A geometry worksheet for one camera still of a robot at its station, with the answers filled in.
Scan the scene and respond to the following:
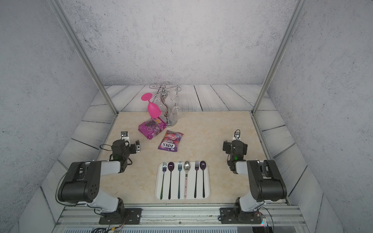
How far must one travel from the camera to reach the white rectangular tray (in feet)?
2.65

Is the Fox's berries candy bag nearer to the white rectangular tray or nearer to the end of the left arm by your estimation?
the white rectangular tray

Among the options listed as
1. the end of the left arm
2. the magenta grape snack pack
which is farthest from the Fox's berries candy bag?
the end of the left arm

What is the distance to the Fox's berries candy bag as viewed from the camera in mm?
998

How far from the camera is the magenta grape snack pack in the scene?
41.1 inches

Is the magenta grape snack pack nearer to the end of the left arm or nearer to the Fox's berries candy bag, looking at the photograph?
the Fox's berries candy bag

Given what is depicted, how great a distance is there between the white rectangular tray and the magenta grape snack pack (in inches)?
8.7

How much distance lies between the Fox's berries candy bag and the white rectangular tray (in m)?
0.10

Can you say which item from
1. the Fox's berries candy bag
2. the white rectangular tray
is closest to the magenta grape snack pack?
the Fox's berries candy bag

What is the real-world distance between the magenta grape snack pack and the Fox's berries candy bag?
0.07 m

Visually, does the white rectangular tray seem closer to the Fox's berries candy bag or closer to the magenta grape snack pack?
the Fox's berries candy bag
